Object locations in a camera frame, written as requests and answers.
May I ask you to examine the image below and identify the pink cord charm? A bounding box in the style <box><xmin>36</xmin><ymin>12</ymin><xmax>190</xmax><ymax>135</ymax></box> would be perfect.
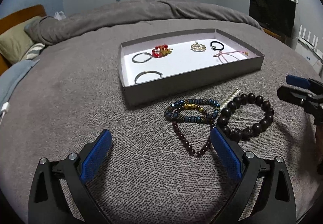
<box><xmin>213</xmin><ymin>50</ymin><xmax>250</xmax><ymax>63</ymax></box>

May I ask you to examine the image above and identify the large dark wooden bead bracelet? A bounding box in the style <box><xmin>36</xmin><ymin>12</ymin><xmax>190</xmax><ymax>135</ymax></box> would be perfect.
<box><xmin>216</xmin><ymin>93</ymin><xmax>275</xmax><ymax>142</ymax></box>

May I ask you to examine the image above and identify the wooden headboard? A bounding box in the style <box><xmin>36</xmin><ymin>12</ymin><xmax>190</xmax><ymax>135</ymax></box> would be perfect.
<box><xmin>0</xmin><ymin>4</ymin><xmax>47</xmax><ymax>77</ymax></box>

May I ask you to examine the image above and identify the white cabinet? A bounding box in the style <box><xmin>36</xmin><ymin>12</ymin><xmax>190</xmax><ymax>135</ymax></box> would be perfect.
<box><xmin>294</xmin><ymin>42</ymin><xmax>323</xmax><ymax>73</ymax></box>

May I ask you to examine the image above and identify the grey cardboard box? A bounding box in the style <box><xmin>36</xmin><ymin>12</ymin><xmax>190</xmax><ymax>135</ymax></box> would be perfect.
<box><xmin>119</xmin><ymin>28</ymin><xmax>265</xmax><ymax>107</ymax></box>

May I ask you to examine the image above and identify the grey striped pillow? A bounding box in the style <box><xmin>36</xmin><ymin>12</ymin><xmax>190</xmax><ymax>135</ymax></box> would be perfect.
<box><xmin>21</xmin><ymin>42</ymin><xmax>46</xmax><ymax>61</ymax></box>

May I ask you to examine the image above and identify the dark red small bead bracelet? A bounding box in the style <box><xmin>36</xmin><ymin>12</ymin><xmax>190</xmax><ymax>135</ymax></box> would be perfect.
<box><xmin>172</xmin><ymin>105</ymin><xmax>215</xmax><ymax>158</ymax></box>

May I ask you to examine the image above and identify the grey duvet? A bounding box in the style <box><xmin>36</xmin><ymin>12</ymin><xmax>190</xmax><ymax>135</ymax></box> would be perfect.
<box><xmin>24</xmin><ymin>0</ymin><xmax>264</xmax><ymax>46</ymax></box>

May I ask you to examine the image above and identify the light blue cloth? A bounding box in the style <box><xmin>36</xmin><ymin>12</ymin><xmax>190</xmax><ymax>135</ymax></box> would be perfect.
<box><xmin>0</xmin><ymin>59</ymin><xmax>41</xmax><ymax>111</ymax></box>

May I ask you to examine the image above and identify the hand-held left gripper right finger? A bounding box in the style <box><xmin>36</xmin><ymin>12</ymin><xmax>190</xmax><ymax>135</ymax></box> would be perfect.
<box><xmin>210</xmin><ymin>127</ymin><xmax>296</xmax><ymax>224</ymax></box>

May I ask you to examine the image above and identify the white pearl bracelet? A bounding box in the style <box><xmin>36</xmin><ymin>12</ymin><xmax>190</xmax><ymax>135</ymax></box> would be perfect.
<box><xmin>219</xmin><ymin>88</ymin><xmax>240</xmax><ymax>111</ymax></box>

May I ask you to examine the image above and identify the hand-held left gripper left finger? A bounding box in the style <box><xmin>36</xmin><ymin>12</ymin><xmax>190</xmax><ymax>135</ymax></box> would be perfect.
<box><xmin>28</xmin><ymin>129</ymin><xmax>113</xmax><ymax>224</ymax></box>

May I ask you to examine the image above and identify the wooden television stand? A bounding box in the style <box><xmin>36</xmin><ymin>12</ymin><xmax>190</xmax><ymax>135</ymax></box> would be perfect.
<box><xmin>261</xmin><ymin>26</ymin><xmax>288</xmax><ymax>44</ymax></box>

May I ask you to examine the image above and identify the blue crystal bead bracelet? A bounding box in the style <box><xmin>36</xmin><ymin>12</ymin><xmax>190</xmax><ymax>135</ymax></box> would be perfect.
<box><xmin>164</xmin><ymin>98</ymin><xmax>220</xmax><ymax>124</ymax></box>

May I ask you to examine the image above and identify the red and gold bead bracelet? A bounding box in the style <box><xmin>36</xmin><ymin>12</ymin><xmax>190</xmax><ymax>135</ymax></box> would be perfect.
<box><xmin>151</xmin><ymin>43</ymin><xmax>174</xmax><ymax>59</ymax></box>

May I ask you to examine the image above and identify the olive pillow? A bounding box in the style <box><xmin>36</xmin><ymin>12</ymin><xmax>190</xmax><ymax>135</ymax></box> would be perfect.
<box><xmin>0</xmin><ymin>16</ymin><xmax>42</xmax><ymax>65</ymax></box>

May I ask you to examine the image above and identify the grey knit blanket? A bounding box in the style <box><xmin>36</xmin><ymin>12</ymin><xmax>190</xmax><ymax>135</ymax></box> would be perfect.
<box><xmin>0</xmin><ymin>18</ymin><xmax>323</xmax><ymax>224</ymax></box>

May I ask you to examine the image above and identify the black television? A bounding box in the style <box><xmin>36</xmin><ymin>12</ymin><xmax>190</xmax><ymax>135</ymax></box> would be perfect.
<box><xmin>249</xmin><ymin>0</ymin><xmax>296</xmax><ymax>37</ymax></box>

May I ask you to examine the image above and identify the white router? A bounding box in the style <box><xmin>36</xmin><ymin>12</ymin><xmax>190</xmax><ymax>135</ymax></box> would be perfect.
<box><xmin>298</xmin><ymin>25</ymin><xmax>323</xmax><ymax>59</ymax></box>

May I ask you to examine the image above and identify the white charger cable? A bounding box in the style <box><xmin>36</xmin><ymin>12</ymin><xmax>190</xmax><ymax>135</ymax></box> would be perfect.
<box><xmin>0</xmin><ymin>103</ymin><xmax>10</xmax><ymax>126</ymax></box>

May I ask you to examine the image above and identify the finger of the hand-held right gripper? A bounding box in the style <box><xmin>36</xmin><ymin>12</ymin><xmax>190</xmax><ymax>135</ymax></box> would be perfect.
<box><xmin>277</xmin><ymin>86</ymin><xmax>309</xmax><ymax>108</ymax></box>
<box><xmin>286</xmin><ymin>75</ymin><xmax>323</xmax><ymax>93</ymax></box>

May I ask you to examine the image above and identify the silver bangle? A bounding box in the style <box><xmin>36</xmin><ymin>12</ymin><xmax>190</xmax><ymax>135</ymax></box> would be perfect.
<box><xmin>132</xmin><ymin>52</ymin><xmax>152</xmax><ymax>64</ymax></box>
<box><xmin>134</xmin><ymin>70</ymin><xmax>163</xmax><ymax>85</ymax></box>

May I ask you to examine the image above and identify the black hair tie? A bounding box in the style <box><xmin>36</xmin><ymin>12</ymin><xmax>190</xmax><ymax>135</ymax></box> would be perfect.
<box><xmin>210</xmin><ymin>41</ymin><xmax>226</xmax><ymax>51</ymax></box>

